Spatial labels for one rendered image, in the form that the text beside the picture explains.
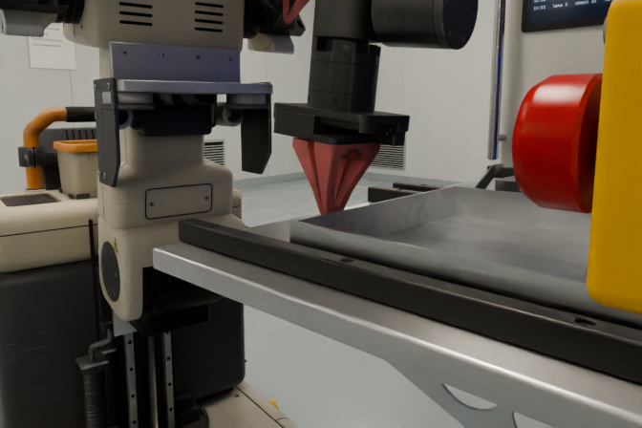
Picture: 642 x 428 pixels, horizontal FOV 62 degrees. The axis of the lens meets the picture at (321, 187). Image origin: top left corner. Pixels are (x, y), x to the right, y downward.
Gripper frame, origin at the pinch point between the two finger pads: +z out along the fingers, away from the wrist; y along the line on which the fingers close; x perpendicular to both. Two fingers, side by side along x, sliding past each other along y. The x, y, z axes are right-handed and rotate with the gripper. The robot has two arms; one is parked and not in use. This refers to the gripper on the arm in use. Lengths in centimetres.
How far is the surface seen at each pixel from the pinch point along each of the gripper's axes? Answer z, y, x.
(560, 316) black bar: -0.8, 21.9, -7.7
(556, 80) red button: -12.2, 23.7, -19.4
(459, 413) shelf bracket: 11.6, 14.7, -1.0
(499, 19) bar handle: -27, -25, 84
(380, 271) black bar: 0.3, 10.9, -7.7
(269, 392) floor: 99, -92, 86
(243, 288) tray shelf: 4.0, 1.1, -10.6
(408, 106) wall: 18, -345, 554
